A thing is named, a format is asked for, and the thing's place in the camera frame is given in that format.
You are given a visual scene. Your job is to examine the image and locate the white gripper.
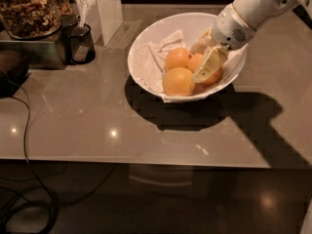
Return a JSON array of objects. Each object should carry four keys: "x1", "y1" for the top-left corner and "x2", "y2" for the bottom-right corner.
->
[{"x1": 190, "y1": 4, "x2": 255, "y2": 83}]

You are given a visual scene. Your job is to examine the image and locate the orange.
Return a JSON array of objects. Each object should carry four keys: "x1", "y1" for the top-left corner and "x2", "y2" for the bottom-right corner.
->
[
  {"x1": 187, "y1": 54, "x2": 222, "y2": 86},
  {"x1": 164, "y1": 48, "x2": 192, "y2": 72},
  {"x1": 162, "y1": 67, "x2": 195, "y2": 97}
]

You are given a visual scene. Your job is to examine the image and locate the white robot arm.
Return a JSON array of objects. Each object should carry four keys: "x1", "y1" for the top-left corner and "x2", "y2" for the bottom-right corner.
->
[{"x1": 191, "y1": 0, "x2": 312, "y2": 83}]

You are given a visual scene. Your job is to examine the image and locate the white ceramic bowl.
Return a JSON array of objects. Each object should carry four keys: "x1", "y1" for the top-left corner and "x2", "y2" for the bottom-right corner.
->
[{"x1": 127, "y1": 12, "x2": 250, "y2": 103}]

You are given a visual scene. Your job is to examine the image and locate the white cloth in bowl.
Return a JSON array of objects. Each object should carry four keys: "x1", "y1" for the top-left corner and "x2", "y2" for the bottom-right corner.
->
[{"x1": 128, "y1": 29, "x2": 248, "y2": 103}]

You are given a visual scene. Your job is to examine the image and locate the white upright box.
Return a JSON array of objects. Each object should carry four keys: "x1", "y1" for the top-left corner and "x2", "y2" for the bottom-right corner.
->
[{"x1": 86, "y1": 0, "x2": 123, "y2": 46}]

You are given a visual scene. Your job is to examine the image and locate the black mesh cup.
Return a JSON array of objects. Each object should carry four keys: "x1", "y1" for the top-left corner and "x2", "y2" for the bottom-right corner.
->
[{"x1": 61, "y1": 23, "x2": 96, "y2": 65}]

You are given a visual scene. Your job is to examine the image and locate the white utensil in cup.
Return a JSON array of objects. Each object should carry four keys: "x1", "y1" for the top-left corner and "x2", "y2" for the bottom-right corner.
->
[{"x1": 78, "y1": 0, "x2": 88, "y2": 30}]

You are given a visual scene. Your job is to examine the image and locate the metal box stand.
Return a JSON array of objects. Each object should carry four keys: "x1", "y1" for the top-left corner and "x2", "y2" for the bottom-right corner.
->
[{"x1": 0, "y1": 15, "x2": 77, "y2": 69}]

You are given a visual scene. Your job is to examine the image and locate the glass jar of nuts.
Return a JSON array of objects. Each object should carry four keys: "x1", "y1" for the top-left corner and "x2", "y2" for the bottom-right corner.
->
[{"x1": 0, "y1": 0, "x2": 61, "y2": 40}]

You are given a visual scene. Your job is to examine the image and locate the dark device at left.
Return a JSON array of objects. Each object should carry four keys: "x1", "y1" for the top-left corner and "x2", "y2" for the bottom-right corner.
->
[{"x1": 0, "y1": 50, "x2": 30, "y2": 98}]

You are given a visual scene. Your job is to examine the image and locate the black cable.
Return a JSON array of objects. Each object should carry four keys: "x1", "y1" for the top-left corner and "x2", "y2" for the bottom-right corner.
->
[{"x1": 0, "y1": 81, "x2": 118, "y2": 234}]

